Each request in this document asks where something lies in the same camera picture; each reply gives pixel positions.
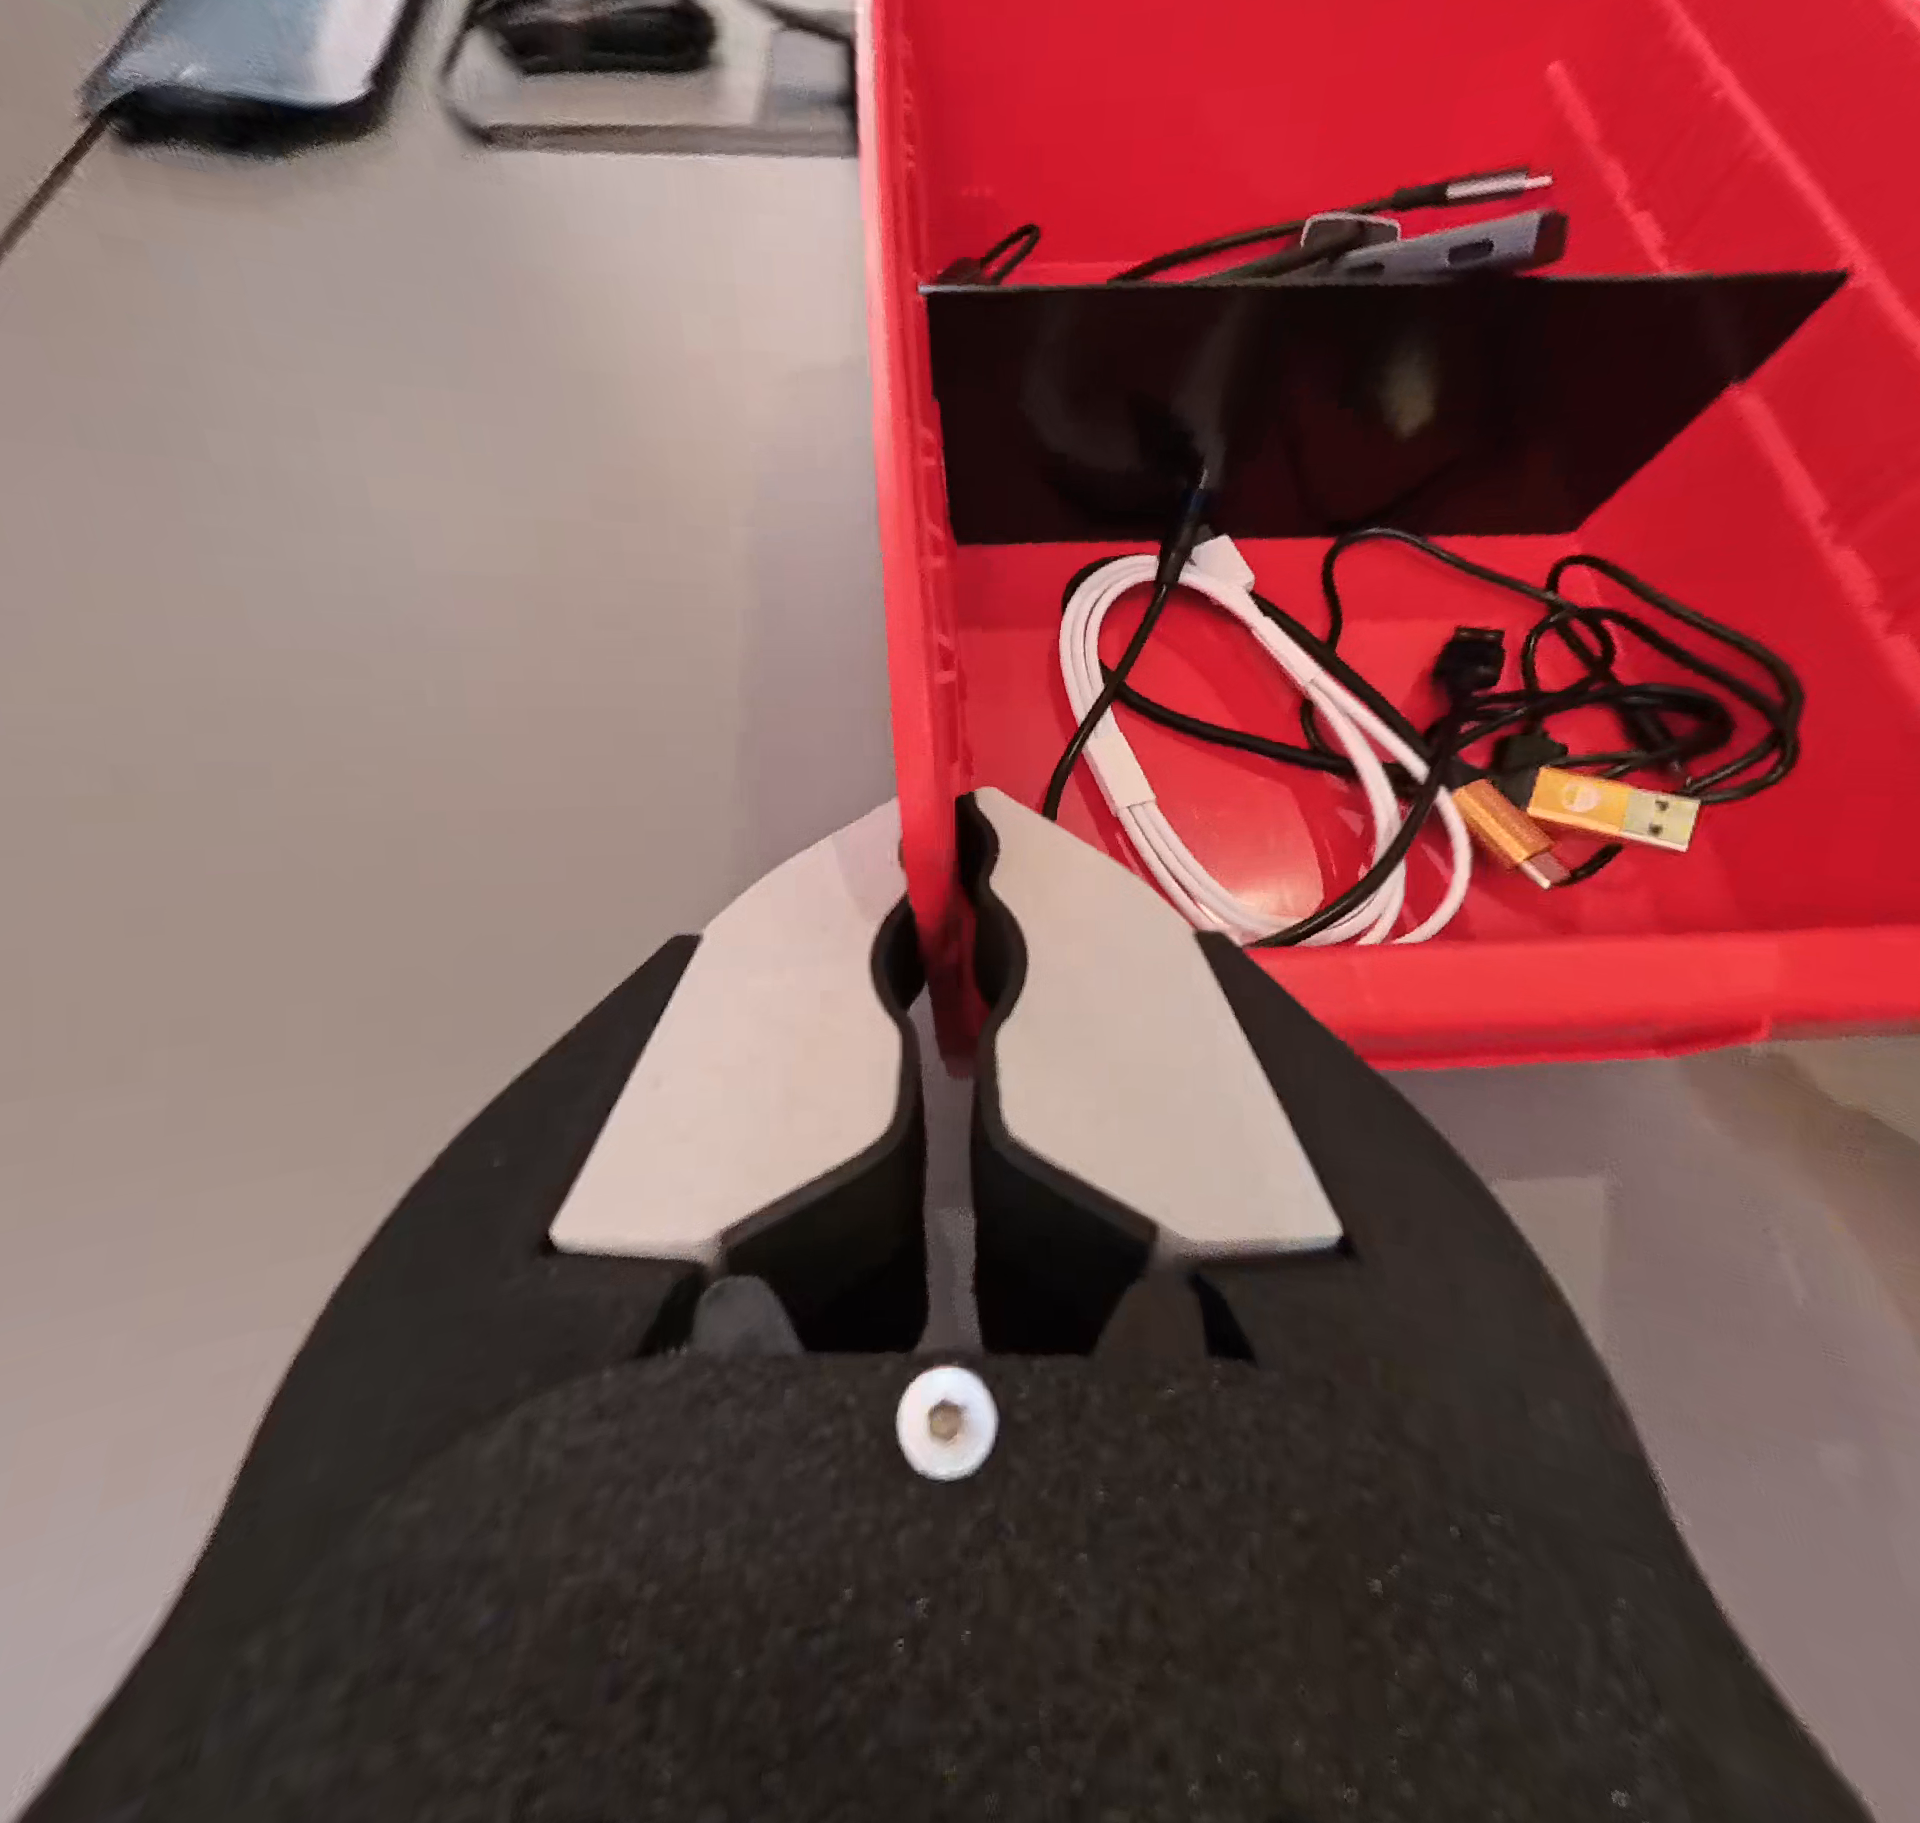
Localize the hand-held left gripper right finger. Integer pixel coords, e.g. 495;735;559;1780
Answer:
954;786;1344;1354

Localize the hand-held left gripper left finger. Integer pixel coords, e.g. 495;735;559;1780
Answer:
546;807;930;1354

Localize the white charging cable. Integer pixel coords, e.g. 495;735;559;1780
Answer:
1056;532;1476;951

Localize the long black cable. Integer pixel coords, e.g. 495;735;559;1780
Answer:
1318;520;1809;935

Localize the black blue-ringed usb cable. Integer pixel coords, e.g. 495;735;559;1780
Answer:
1039;459;1244;825

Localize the grey usb hub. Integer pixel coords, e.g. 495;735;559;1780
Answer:
946;168;1573;289

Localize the red storage bin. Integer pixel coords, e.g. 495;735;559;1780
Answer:
855;0;1920;1067

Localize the black red-bin divider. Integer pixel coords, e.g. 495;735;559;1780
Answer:
915;264;1846;548

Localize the blue grey pouch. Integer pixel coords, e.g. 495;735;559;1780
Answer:
79;0;447;148

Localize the orange-plug usb cable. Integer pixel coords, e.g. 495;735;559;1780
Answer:
1412;763;1709;899

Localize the black coiled cable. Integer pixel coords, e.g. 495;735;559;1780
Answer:
444;0;855;152

